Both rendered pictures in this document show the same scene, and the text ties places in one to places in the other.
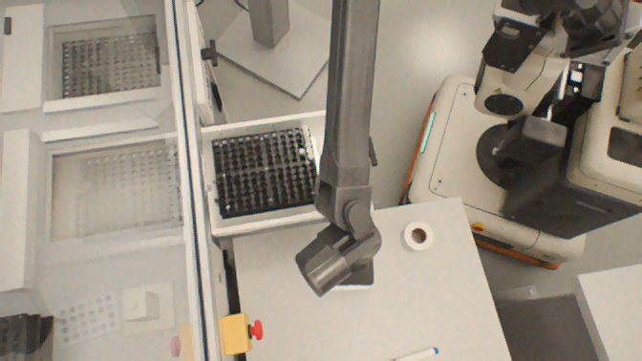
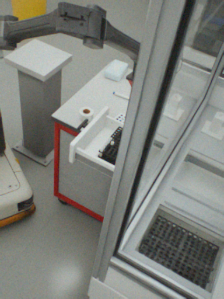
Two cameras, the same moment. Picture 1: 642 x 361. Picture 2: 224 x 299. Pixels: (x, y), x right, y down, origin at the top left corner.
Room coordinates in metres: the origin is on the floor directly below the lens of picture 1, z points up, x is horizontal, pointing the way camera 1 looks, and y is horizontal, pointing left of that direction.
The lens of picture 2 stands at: (1.15, 0.63, 1.87)
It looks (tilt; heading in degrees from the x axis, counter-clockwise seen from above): 46 degrees down; 217
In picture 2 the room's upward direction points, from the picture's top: 11 degrees clockwise
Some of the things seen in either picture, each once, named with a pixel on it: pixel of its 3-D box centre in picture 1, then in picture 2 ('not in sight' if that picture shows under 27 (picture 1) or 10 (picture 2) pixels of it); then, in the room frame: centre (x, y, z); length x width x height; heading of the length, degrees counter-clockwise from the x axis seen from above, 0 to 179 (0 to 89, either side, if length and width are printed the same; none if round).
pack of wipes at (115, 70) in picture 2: not in sight; (116, 70); (-0.14, -0.43, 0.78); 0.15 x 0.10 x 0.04; 22
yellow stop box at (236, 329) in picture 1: (239, 333); not in sight; (-0.01, 0.13, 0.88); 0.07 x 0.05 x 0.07; 17
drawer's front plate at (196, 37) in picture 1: (200, 63); not in sight; (0.61, 0.33, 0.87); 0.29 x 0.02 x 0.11; 17
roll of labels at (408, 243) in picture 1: (417, 237); (86, 114); (0.25, -0.25, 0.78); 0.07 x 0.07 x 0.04
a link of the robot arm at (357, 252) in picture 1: (357, 244); not in sight; (0.14, -0.07, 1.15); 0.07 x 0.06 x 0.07; 133
